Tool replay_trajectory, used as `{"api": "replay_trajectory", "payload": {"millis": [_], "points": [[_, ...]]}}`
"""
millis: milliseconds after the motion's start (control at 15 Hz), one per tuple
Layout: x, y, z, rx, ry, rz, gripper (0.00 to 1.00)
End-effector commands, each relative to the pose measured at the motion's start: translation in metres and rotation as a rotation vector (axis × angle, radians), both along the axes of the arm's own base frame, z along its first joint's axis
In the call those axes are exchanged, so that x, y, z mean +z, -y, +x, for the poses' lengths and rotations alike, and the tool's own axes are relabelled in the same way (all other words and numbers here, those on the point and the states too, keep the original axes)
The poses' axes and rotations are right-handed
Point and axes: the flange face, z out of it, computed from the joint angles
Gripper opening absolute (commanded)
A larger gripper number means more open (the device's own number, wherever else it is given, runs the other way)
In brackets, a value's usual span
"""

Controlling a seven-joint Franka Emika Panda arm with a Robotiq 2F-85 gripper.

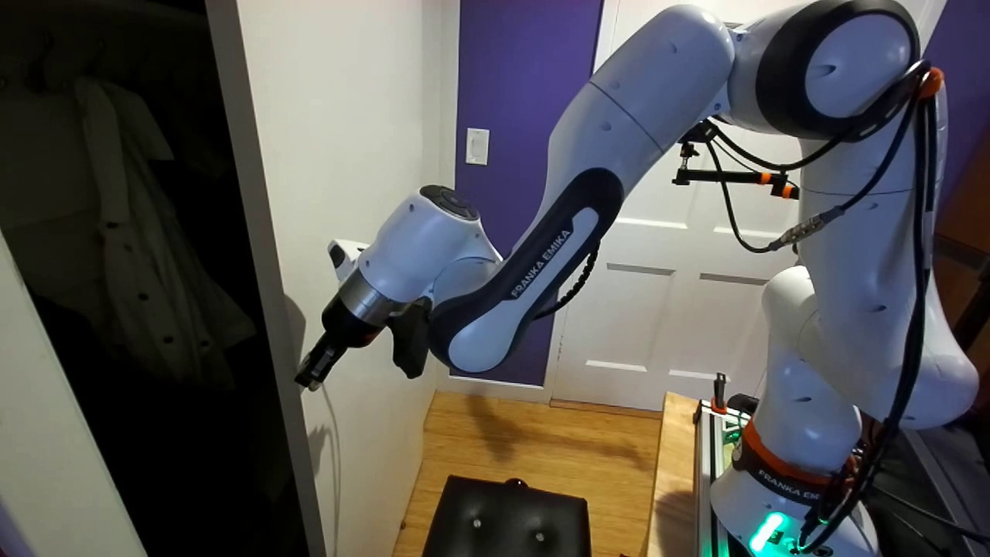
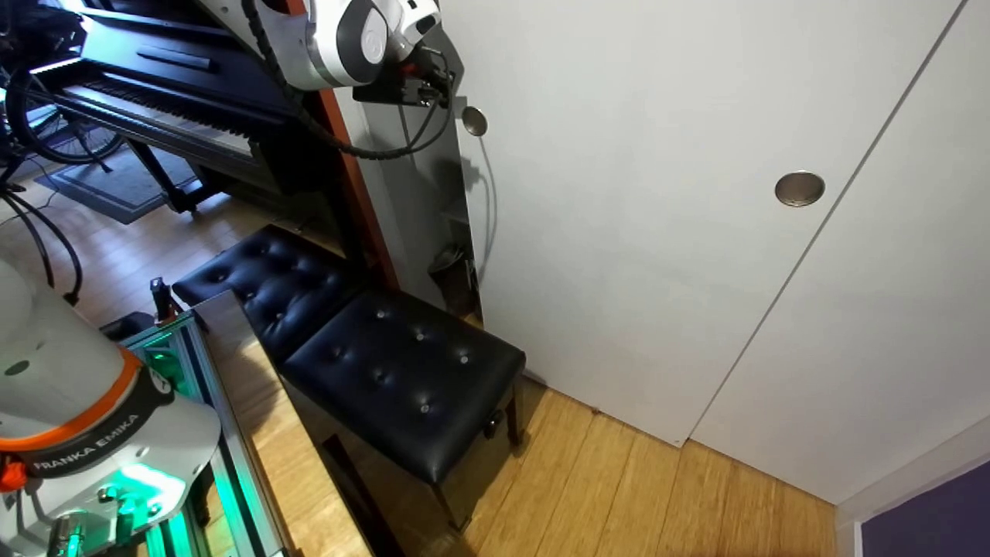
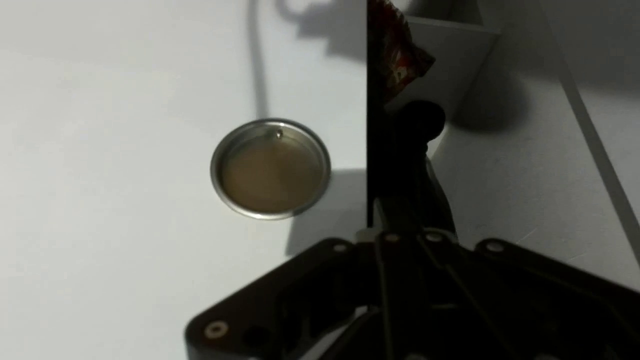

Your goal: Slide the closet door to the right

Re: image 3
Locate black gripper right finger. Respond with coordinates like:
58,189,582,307
415,99,640,360

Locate red patterned bag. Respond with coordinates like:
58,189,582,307
367,0,436,102

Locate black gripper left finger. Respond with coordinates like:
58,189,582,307
186,99,418,360

